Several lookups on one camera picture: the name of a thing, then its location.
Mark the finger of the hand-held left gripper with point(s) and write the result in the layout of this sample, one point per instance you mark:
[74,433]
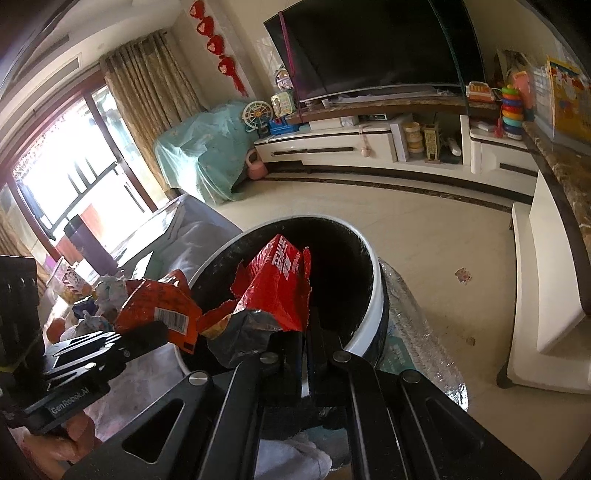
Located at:
[78,374]
[138,341]

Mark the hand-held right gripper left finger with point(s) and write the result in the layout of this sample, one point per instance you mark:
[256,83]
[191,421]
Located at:
[286,364]

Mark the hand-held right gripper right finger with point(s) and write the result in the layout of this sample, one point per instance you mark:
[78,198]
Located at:
[318,364]

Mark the orange snack packet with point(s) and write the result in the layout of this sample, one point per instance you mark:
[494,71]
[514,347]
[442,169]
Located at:
[152,304]

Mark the white plastic bag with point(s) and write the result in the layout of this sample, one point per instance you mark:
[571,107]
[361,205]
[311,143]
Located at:
[70,333]

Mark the white tissue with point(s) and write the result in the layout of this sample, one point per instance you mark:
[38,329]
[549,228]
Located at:
[87,325]
[110,290]

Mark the white rimmed trash bin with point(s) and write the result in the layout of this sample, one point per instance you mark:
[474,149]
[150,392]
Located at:
[376,314]

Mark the red snack packet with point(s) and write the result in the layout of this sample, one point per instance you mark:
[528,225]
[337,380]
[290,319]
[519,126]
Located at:
[272,286]

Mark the black bin liner bag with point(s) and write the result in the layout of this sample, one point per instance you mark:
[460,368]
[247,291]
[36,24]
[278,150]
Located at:
[337,258]

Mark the person's left hand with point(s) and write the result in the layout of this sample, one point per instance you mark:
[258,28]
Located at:
[69,445]

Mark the red orange fruit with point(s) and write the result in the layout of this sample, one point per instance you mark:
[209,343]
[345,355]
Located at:
[55,330]

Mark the clear snack jar striped label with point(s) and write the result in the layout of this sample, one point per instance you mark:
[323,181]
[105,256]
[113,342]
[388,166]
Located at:
[74,281]

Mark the bubble wrap sheet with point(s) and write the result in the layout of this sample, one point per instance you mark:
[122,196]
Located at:
[415,350]

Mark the purple tumbler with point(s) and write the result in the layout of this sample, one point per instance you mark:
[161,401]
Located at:
[87,240]

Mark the sliding balcony glass door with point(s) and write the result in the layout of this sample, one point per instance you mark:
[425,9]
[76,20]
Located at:
[69,184]

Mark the pink floor sticker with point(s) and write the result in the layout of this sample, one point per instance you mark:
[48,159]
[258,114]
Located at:
[462,275]

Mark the pink toy kettle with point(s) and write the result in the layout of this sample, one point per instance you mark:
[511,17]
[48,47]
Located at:
[256,168]

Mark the teal furniture cover cloth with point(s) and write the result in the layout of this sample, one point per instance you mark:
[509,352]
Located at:
[203,147]

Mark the white television cabinet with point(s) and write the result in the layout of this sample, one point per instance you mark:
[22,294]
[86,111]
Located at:
[323,147]

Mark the pink hanging toy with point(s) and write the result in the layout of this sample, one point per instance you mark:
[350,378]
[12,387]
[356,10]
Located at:
[365,147]

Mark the blue toy set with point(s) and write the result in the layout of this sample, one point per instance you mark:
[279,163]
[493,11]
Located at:
[281,125]

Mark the white box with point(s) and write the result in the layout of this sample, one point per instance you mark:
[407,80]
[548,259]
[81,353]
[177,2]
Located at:
[399,138]

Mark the stacked yellow white containers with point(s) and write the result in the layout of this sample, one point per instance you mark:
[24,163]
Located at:
[414,138]

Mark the white side cabinet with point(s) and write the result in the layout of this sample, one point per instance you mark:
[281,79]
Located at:
[549,277]

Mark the wooden grid block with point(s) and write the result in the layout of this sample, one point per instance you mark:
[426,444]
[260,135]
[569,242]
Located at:
[431,144]

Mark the beige patterned curtain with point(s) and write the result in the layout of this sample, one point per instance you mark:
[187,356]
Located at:
[147,92]

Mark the toy ferris wheel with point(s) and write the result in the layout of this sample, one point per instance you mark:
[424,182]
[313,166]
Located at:
[257,115]

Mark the green toy phone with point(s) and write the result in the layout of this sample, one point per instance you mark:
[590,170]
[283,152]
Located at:
[282,104]

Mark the pastel toy house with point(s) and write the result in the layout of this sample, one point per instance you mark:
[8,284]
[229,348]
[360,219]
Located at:
[285,78]

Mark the orange white toy register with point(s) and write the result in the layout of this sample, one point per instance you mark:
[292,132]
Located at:
[482,92]

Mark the black flat television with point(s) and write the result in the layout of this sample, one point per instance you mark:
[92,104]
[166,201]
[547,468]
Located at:
[369,41]

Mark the yellow picture poster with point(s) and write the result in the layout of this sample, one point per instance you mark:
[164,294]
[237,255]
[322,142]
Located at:
[570,101]

